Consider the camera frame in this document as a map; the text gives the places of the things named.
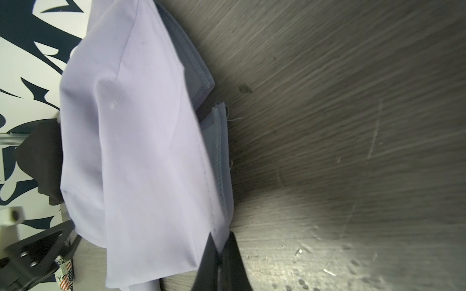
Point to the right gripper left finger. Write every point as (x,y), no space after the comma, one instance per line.
(207,274)

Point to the purple grey skirt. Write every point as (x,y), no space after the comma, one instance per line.
(138,179)

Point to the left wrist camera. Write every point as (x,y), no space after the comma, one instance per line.
(11,217)

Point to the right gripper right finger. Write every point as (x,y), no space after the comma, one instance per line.
(233,276)

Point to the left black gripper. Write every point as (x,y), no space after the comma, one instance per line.
(33,260)

